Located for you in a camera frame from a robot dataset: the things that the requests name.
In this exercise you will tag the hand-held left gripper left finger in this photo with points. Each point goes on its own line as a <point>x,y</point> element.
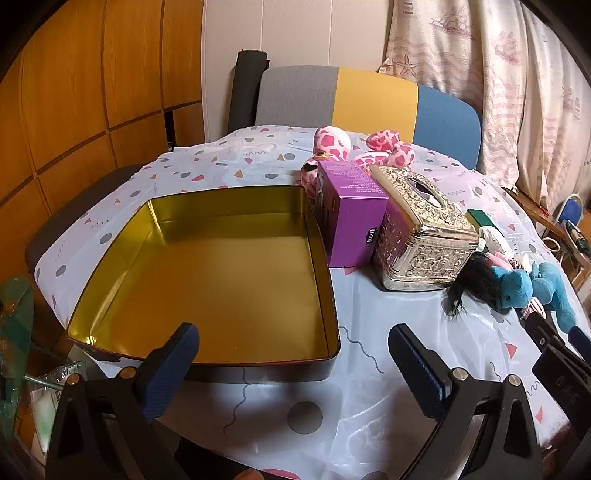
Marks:
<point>171,364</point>

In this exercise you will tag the pink printed curtain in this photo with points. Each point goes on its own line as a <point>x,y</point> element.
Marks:
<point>508,69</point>

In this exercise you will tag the black rolled mat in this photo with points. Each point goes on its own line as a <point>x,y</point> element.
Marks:
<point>247,92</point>

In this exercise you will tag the blue folding chair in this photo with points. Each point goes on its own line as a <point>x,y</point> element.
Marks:
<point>570,207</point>

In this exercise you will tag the silver ornate tissue box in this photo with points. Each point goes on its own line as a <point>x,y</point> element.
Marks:
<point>425,240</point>

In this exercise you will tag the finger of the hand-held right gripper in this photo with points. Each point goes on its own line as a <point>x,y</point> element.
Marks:
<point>547,332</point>
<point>581,339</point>

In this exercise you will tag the gold metal tin box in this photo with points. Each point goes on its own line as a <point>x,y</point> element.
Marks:
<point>207,277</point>

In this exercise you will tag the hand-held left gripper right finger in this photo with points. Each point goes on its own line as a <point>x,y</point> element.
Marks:
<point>418,364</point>

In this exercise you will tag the wooden side table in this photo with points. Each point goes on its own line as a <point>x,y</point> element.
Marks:
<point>531,207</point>

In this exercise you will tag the wooden wardrobe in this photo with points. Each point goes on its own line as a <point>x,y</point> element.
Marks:
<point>92,69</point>

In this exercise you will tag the green yellow sponge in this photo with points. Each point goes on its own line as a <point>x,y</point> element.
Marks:
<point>480,217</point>

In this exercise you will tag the pink spotted giraffe plush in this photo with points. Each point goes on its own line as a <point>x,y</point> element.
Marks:
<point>332,143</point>

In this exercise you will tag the large blue plush toy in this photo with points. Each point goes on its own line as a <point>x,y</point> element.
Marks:
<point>554,295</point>

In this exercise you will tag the small blue teddy bear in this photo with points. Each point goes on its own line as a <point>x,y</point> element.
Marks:
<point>512,286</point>

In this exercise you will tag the grey yellow blue chair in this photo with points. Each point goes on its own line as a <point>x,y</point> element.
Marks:
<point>369,101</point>

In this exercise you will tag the green glass side table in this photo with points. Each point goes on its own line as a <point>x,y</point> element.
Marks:
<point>18,323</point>

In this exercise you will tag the white socks with paper label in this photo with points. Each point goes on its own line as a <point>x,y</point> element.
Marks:
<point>494,240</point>

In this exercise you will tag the black-haired doll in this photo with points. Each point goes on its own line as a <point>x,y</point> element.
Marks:
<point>471,281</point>

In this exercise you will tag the purple cardboard box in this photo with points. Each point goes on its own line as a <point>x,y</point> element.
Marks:
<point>355,221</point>

